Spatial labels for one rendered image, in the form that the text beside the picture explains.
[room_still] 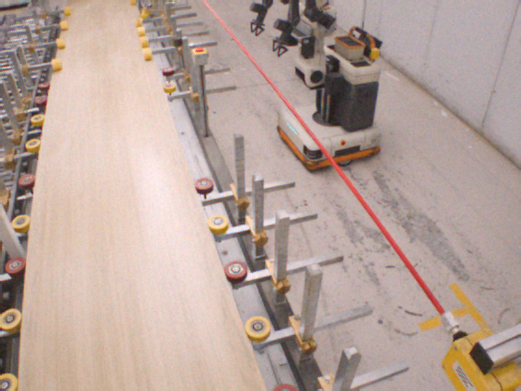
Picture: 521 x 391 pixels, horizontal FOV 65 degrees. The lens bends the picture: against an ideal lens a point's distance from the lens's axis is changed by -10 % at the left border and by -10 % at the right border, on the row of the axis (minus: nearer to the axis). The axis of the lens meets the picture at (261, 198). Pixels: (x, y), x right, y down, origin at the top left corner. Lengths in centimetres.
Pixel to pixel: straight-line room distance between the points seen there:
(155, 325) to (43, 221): 74
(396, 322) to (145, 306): 155
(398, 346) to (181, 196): 141
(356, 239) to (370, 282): 36
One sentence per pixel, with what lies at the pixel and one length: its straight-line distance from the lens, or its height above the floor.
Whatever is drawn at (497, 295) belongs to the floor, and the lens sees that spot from 297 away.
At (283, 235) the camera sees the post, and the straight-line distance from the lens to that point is 143.
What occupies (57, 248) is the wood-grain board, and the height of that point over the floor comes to 90.
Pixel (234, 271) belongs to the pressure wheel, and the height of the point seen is 90.
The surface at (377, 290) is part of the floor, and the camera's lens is 273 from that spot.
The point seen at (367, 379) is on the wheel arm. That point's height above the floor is 84.
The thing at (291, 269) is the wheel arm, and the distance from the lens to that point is 165.
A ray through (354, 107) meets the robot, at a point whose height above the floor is 51.
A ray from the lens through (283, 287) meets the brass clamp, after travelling 159.
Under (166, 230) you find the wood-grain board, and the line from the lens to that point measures 174.
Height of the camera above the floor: 209
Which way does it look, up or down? 40 degrees down
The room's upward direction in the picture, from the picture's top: straight up
